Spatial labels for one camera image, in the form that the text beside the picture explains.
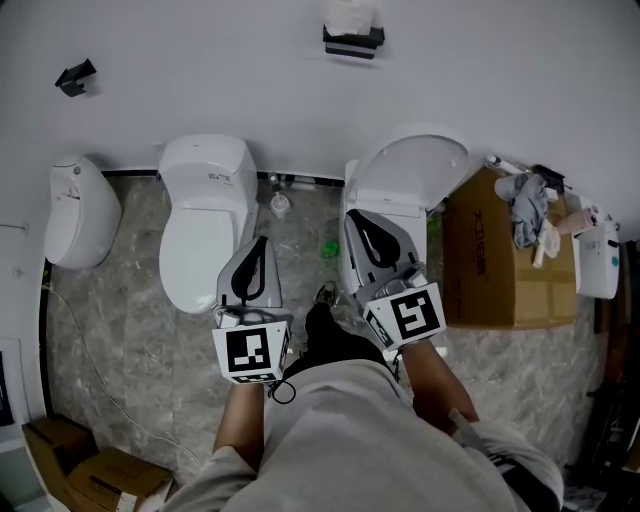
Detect white toilet paper roll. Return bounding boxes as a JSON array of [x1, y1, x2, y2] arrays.
[[323, 0, 375, 37]]

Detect pink container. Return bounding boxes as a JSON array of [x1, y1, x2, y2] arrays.
[[556, 206, 602, 237]]

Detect person's grey shirt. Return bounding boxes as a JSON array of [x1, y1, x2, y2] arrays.
[[164, 356, 567, 512]]

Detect person's left forearm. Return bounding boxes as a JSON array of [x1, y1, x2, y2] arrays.
[[211, 381, 267, 474]]

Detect white toilet with closed lid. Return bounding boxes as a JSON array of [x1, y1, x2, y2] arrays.
[[158, 133, 261, 316]]

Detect black wall hook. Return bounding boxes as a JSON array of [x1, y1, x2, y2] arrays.
[[54, 58, 97, 98]]

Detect white toilet with open lid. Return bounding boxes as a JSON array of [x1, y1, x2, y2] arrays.
[[339, 131, 472, 301]]

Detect large brown cardboard box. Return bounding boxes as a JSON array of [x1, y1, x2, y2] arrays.
[[441, 164, 579, 331]]

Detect person's shoe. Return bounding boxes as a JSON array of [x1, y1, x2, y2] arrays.
[[313, 281, 342, 309]]

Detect white tube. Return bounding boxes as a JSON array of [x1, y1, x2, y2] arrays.
[[485, 154, 532, 177]]

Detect small brown cardboard box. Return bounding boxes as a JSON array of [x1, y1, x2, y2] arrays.
[[21, 414, 99, 502], [64, 446, 174, 512]]

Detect person's right forearm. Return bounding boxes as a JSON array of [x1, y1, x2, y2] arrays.
[[399, 339, 482, 442]]

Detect black small case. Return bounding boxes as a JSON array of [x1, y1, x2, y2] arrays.
[[531, 163, 567, 192]]

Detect white egg-shaped toilet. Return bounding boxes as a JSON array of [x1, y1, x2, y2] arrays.
[[43, 154, 123, 272]]

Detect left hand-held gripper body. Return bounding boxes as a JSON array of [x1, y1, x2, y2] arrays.
[[211, 304, 294, 386]]

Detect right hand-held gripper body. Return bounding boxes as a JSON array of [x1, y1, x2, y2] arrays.
[[356, 264, 448, 354]]

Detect white appliance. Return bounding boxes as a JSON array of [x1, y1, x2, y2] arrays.
[[574, 196, 622, 301]]

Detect person's black trousers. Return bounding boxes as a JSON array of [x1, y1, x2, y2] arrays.
[[281, 301, 397, 382]]

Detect grey crumpled cloth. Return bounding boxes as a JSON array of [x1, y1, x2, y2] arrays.
[[494, 172, 552, 250]]

